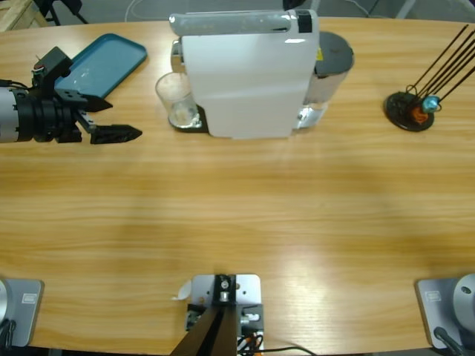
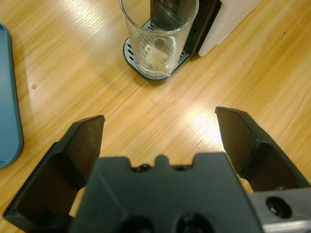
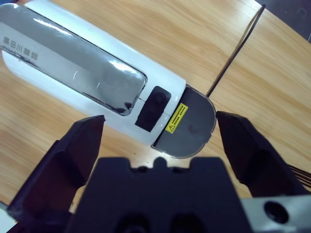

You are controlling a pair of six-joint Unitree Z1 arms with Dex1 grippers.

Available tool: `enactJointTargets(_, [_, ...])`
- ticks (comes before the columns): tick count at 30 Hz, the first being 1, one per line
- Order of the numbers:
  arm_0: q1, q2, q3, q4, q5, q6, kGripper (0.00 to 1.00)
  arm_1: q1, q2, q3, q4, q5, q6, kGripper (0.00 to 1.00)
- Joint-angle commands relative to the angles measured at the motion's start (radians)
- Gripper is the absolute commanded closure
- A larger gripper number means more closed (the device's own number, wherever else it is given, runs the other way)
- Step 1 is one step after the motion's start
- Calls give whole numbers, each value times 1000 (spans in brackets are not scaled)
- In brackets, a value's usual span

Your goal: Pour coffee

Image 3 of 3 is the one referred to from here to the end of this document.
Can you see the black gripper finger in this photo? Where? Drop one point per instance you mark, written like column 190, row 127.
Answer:
column 255, row 165
column 60, row 170

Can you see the white capsule coffee machine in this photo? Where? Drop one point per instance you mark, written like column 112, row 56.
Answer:
column 102, row 48

